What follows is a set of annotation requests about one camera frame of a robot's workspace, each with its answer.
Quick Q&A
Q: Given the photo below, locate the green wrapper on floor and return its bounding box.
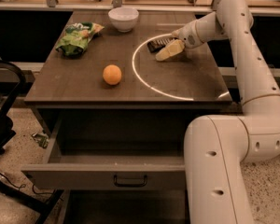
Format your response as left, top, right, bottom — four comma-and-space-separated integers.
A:
32, 133, 49, 148

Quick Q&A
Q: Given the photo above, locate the orange fruit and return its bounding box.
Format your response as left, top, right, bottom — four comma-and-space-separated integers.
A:
103, 64, 122, 85

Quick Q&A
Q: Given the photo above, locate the black office chair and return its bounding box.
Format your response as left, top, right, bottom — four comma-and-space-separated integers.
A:
0, 57, 63, 224

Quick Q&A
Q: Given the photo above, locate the black cable on floor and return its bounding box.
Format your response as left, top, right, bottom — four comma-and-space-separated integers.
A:
0, 164, 54, 198

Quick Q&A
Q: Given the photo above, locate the grey wooden cabinet table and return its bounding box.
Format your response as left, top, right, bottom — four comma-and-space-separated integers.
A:
25, 11, 231, 224

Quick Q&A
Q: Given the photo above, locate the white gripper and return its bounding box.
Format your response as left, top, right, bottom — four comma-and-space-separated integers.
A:
155, 21, 204, 61

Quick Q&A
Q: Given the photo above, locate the white ceramic bowl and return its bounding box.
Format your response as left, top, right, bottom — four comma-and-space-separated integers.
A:
108, 7, 139, 33

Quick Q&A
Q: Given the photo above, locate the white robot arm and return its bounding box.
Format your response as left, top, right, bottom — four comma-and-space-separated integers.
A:
156, 0, 280, 224

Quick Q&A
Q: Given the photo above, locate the black drawer handle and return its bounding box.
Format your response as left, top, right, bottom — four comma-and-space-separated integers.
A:
113, 175, 147, 188

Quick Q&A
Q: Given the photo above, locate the green chip bag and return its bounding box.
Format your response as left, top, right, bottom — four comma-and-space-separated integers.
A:
55, 22, 104, 58

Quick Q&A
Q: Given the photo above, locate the grey open drawer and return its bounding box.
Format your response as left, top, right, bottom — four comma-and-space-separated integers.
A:
21, 110, 189, 190

